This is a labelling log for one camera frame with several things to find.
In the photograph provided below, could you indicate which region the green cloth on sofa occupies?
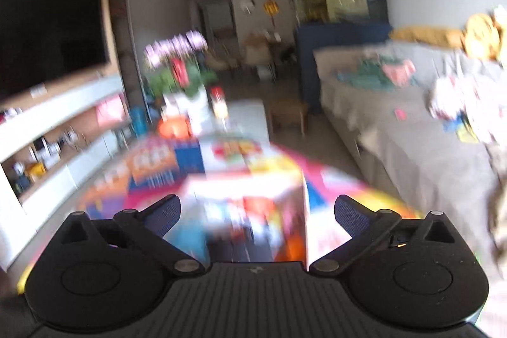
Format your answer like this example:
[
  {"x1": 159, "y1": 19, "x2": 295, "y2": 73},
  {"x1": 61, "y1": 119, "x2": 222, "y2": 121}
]
[{"x1": 337, "y1": 56, "x2": 417, "y2": 91}]

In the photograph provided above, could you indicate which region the pink baby clothes pile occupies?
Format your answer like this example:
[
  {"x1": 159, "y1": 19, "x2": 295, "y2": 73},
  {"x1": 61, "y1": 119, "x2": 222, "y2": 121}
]
[{"x1": 428, "y1": 61, "x2": 506, "y2": 145}]

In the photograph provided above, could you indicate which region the pink paper bag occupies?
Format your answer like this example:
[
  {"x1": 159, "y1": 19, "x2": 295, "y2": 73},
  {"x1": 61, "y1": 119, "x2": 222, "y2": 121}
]
[{"x1": 95, "y1": 95, "x2": 126, "y2": 128}]

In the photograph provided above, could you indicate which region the pink orchid flower pot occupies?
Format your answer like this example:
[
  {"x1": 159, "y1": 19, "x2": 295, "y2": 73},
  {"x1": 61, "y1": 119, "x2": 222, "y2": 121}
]
[{"x1": 144, "y1": 31, "x2": 217, "y2": 123}]

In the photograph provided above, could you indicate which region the blue water bottle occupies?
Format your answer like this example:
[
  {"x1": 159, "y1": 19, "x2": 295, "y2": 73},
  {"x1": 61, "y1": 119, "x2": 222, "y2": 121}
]
[{"x1": 130, "y1": 106, "x2": 150, "y2": 137}]

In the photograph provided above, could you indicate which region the orange round toy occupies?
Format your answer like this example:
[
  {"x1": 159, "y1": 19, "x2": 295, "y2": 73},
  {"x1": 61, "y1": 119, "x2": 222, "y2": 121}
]
[{"x1": 157, "y1": 115, "x2": 192, "y2": 141}]

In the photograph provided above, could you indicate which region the black television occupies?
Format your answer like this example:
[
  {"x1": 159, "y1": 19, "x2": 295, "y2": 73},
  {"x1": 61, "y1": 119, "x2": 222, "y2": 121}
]
[{"x1": 1, "y1": 0, "x2": 109, "y2": 99}]

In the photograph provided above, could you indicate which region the white tv cabinet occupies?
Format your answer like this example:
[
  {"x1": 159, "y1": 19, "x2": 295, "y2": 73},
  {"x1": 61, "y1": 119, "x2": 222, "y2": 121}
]
[{"x1": 1, "y1": 75, "x2": 130, "y2": 269}]

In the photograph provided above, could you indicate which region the grey sofa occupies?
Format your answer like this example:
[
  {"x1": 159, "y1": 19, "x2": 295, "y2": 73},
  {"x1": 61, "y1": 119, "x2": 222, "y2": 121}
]
[{"x1": 314, "y1": 41, "x2": 504, "y2": 279}]

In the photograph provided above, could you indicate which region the yellow duck plush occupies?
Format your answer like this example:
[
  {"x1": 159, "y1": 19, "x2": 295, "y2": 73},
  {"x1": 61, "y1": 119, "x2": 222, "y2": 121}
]
[{"x1": 463, "y1": 5, "x2": 506, "y2": 65}]

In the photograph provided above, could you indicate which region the colourful cartoon play mat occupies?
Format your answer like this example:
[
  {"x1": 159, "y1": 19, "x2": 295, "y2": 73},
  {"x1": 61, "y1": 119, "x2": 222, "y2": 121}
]
[{"x1": 15, "y1": 131, "x2": 421, "y2": 295}]

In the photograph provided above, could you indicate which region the small wooden stool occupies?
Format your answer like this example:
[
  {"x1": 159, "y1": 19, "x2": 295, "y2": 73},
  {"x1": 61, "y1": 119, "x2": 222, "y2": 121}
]
[{"x1": 267, "y1": 99, "x2": 309, "y2": 137}]

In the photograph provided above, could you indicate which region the yellow pillow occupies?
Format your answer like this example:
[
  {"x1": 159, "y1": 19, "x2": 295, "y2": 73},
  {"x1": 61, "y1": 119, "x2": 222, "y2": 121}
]
[{"x1": 389, "y1": 26, "x2": 464, "y2": 50}]

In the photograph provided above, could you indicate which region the pink cardboard box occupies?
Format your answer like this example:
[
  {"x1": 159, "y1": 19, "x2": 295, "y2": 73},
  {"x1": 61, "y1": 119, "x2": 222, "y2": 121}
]
[{"x1": 165, "y1": 172, "x2": 307, "y2": 266}]

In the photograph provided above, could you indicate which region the dining chair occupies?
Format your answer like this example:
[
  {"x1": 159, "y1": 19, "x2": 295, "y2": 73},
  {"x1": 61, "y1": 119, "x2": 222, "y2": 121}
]
[{"x1": 243, "y1": 34, "x2": 277, "y2": 82}]

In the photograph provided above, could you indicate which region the red lid snack jar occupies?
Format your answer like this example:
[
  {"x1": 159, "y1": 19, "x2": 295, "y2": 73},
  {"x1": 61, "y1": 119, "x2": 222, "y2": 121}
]
[{"x1": 210, "y1": 86, "x2": 228, "y2": 122}]

